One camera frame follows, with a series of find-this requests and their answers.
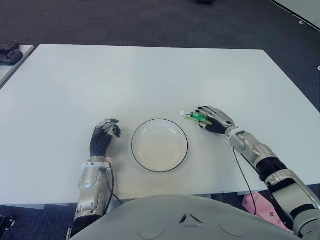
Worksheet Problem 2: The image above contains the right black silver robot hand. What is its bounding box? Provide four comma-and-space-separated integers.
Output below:
195, 105, 236, 136

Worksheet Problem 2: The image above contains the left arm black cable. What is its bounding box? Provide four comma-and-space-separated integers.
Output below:
103, 162, 123, 214

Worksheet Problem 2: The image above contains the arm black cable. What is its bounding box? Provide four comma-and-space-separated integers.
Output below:
103, 162, 123, 214
232, 146, 257, 216

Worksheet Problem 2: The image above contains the white plate black rim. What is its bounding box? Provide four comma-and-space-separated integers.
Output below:
131, 118, 189, 173

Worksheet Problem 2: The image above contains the black game controller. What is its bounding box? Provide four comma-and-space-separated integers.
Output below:
0, 49, 24, 67
0, 41, 21, 53

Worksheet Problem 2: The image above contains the green toothpaste tube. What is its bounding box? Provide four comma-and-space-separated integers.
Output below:
180, 111, 213, 126

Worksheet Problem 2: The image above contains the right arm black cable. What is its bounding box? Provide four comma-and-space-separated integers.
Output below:
232, 146, 257, 216

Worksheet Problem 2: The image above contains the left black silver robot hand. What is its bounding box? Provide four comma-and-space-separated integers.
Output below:
89, 118, 123, 159

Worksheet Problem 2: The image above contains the small white side table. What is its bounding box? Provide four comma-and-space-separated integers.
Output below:
0, 44, 35, 90

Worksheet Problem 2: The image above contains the black caster wheel base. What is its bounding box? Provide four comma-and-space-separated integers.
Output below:
0, 213, 16, 230

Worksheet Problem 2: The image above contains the grey robot torso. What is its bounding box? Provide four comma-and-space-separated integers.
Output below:
70, 194, 305, 240

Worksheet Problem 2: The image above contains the pink flat box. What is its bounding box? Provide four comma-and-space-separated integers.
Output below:
241, 192, 295, 234

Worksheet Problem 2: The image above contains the large white neighbouring table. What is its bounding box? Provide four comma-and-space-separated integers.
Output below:
269, 0, 320, 30

